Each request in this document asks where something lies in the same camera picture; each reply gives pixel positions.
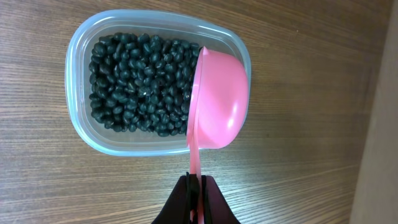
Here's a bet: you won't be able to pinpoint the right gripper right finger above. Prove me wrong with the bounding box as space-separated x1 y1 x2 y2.
201 175 240 224

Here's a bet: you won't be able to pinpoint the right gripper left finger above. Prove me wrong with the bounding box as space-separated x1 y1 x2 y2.
152 174 199 224

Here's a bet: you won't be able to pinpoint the pink plastic measuring scoop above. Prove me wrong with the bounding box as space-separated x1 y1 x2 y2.
185 45 250 224

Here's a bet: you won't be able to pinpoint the black beans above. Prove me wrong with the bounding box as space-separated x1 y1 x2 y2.
88 32 201 137

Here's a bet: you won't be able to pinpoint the clear plastic food container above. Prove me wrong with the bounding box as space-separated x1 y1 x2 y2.
65 9 251 157

